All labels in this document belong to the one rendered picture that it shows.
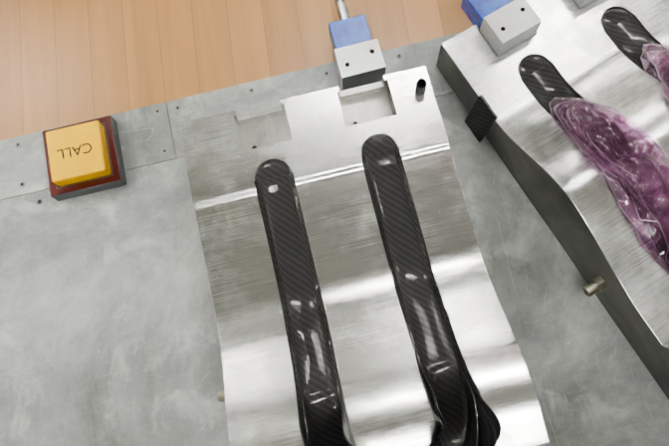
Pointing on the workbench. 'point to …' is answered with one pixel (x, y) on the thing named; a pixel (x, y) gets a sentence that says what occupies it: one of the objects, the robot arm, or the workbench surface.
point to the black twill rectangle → (481, 118)
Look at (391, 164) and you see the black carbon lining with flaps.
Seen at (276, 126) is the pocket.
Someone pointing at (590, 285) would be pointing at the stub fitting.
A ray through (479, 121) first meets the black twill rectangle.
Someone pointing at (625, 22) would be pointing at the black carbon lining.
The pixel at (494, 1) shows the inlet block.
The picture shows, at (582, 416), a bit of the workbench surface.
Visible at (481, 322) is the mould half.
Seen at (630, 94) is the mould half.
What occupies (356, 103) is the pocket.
